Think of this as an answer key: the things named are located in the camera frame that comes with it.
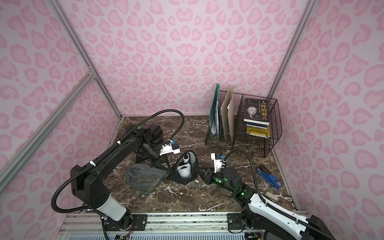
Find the black pouch gold print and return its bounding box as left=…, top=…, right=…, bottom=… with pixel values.
left=168, top=150, right=199, bottom=185

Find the white hair dryer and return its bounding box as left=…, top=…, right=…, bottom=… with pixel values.
left=177, top=152, right=192, bottom=179

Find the plain black pouch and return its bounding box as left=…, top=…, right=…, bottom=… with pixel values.
left=135, top=153, right=153, bottom=164

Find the grey hair dryer pouch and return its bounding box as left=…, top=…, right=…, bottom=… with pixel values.
left=125, top=164, right=168, bottom=196

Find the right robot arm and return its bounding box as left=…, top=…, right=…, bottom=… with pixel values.
left=197, top=150, right=335, bottom=240

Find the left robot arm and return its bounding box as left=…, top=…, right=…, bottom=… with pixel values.
left=51, top=109, right=185, bottom=230

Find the white eraser block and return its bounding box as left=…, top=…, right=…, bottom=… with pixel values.
left=264, top=192, right=279, bottom=202

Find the yellow striped book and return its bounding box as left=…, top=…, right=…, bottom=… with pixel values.
left=246, top=125, right=271, bottom=138

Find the book with portrait cover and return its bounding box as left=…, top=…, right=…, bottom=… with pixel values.
left=244, top=99, right=270, bottom=126

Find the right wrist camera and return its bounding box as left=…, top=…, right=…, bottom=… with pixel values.
left=211, top=153, right=227, bottom=173

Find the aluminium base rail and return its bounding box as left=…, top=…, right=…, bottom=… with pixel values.
left=56, top=210, right=316, bottom=240

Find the black wire basket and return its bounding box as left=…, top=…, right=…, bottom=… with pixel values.
left=205, top=93, right=283, bottom=158

